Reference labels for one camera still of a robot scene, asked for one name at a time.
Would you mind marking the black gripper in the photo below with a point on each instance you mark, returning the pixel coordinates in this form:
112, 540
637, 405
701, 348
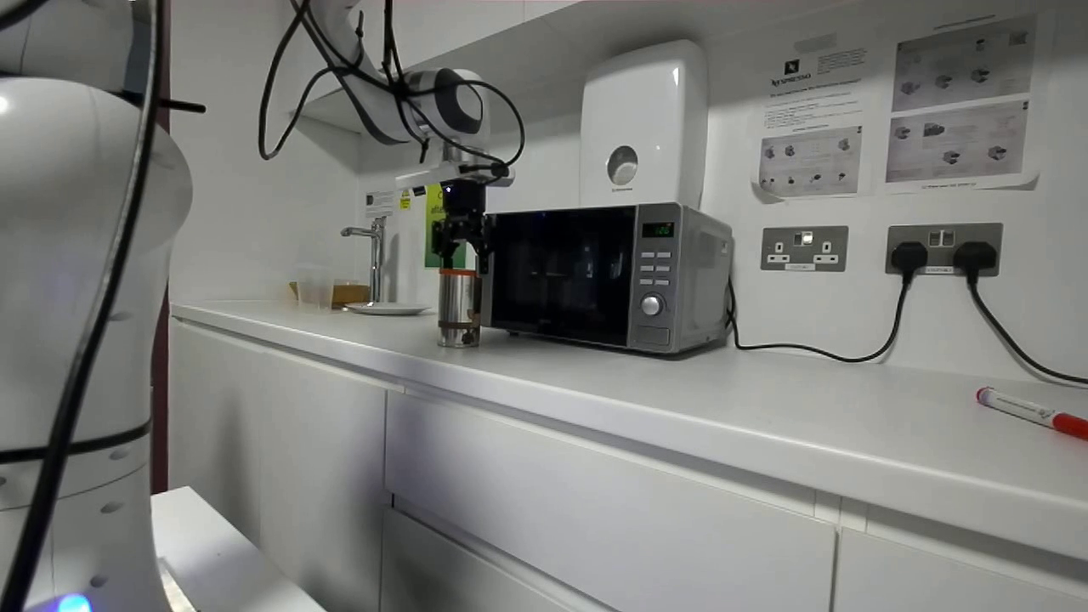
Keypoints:
463, 209

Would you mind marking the silver jar with red band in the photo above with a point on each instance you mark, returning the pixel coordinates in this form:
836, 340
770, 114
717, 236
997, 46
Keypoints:
460, 306

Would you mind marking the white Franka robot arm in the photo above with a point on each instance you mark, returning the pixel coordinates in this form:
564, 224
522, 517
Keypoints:
68, 285

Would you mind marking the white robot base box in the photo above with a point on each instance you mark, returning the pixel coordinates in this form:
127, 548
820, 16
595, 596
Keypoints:
222, 564

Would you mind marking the silver microwave oven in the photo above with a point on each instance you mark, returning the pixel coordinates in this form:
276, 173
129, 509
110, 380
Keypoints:
589, 276

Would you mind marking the green yellow bottle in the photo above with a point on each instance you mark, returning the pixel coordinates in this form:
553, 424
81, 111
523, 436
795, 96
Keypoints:
433, 244

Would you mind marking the small yellow warning sticker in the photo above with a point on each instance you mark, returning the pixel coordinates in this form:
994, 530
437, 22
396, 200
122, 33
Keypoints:
407, 200

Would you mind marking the chrome sink faucet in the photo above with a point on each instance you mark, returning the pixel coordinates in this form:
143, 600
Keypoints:
379, 255

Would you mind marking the round white sink plate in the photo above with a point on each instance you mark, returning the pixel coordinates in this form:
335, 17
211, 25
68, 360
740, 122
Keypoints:
384, 306

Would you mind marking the brown sponge holder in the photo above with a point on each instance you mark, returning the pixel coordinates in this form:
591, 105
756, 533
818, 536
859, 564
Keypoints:
340, 296

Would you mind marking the tall white cabinet door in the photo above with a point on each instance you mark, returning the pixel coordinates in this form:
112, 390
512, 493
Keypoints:
276, 454

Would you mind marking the wide white drawer front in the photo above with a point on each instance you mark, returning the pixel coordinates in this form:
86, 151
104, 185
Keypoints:
613, 511

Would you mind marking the white lower drawer front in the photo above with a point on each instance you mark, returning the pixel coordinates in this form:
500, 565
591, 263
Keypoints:
453, 573

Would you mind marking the small instruction sheet with photos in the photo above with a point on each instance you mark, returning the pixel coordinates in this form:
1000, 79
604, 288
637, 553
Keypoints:
811, 161

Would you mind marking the text sheet with black logo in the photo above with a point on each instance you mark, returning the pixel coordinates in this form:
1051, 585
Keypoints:
815, 91

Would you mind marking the instruction sheet with curled edge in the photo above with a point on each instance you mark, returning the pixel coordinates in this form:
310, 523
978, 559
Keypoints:
957, 141

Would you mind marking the large instruction sheet with photos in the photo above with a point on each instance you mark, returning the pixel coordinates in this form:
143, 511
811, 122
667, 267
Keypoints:
964, 64

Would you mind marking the red and white marker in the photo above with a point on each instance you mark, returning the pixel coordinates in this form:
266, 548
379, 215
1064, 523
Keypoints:
1024, 409

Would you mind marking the white wall water heater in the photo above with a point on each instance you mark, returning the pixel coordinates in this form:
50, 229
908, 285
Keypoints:
647, 114

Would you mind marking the silver wall socket without plugs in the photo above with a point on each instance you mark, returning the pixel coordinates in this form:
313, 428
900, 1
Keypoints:
803, 249

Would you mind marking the silver wall socket with plugs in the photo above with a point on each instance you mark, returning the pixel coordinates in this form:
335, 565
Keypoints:
942, 236

